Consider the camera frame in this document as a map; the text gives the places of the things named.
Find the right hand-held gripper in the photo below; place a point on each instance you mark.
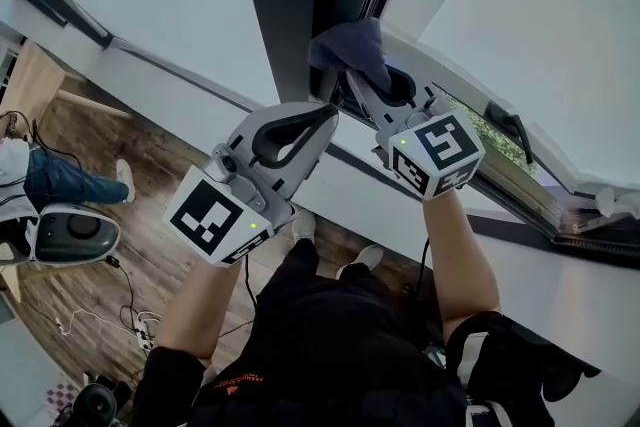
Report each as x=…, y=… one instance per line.
x=440, y=155

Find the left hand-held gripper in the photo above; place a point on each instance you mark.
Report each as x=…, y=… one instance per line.
x=210, y=215

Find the dark grey cloth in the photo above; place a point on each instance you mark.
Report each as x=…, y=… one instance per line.
x=350, y=50

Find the dark window frame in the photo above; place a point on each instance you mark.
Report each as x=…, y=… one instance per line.
x=280, y=15

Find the person's left forearm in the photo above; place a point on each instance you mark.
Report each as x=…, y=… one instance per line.
x=200, y=310

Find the person's right forearm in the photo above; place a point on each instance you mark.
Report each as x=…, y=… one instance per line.
x=460, y=265

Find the person's left white shoe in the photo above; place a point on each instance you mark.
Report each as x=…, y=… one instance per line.
x=303, y=225

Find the person's white shoe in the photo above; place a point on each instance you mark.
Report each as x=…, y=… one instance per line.
x=303, y=225
x=362, y=259

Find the green foliage outside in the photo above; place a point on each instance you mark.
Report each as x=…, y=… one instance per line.
x=490, y=135

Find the black trousers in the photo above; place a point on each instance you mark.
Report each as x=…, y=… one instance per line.
x=305, y=260

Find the person's right white shoe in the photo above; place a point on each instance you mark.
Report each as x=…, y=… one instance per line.
x=362, y=259

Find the black shirt with orange print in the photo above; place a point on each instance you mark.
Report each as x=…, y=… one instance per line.
x=325, y=355

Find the white power strip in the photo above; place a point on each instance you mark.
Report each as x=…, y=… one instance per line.
x=144, y=332

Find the crumpled white paper tissue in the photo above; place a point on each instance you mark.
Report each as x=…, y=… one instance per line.
x=617, y=202

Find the light wooden table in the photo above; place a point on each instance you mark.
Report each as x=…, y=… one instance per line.
x=30, y=80

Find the light wooden furniture leg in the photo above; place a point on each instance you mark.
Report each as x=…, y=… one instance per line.
x=10, y=282

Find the black office chair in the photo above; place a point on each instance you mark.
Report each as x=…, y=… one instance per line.
x=565, y=380

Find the purple checkered board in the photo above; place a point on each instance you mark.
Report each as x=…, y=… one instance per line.
x=62, y=396

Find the black round camera device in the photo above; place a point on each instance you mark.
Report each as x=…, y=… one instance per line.
x=97, y=402

